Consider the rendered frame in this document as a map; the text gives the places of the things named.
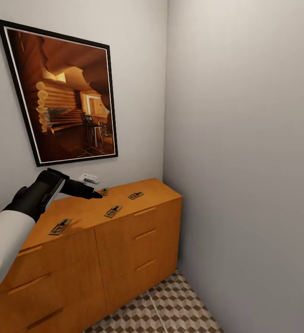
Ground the mousetrap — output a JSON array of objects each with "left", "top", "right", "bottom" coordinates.
[
  {"left": 105, "top": 205, "right": 122, "bottom": 218},
  {"left": 128, "top": 191, "right": 144, "bottom": 200},
  {"left": 101, "top": 188, "right": 109, "bottom": 196},
  {"left": 49, "top": 219, "right": 73, "bottom": 235}
]

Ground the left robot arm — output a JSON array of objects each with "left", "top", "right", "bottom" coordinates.
[{"left": 0, "top": 168, "right": 103, "bottom": 284}]

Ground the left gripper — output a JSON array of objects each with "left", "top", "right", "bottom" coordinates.
[{"left": 69, "top": 180, "right": 103, "bottom": 199}]

